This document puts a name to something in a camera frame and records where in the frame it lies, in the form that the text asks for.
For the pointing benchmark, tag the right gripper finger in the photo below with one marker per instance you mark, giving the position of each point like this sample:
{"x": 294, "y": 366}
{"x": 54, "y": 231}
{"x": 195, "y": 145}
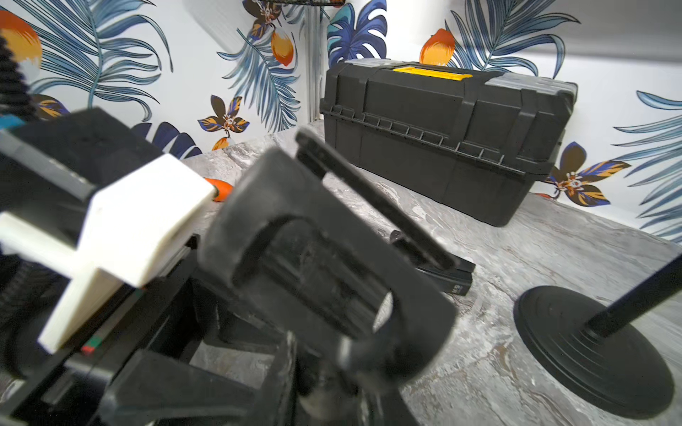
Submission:
{"x": 276, "y": 399}

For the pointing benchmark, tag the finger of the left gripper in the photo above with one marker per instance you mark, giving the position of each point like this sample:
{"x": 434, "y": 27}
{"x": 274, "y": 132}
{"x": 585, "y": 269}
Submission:
{"x": 153, "y": 389}

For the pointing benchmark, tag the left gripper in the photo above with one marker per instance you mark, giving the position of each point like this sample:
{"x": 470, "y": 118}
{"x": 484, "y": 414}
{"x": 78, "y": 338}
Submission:
{"x": 86, "y": 197}

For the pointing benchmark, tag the black stand pole with clip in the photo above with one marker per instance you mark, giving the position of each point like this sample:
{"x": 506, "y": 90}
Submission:
{"x": 656, "y": 289}

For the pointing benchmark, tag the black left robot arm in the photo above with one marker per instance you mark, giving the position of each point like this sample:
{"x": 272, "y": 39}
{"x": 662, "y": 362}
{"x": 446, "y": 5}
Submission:
{"x": 66, "y": 387}

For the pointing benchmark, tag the black plastic toolbox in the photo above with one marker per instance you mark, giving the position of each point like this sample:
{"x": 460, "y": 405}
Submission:
{"x": 475, "y": 141}

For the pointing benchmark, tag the orange handled screwdriver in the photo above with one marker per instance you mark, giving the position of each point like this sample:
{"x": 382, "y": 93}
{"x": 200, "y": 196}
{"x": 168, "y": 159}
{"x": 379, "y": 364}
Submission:
{"x": 221, "y": 191}

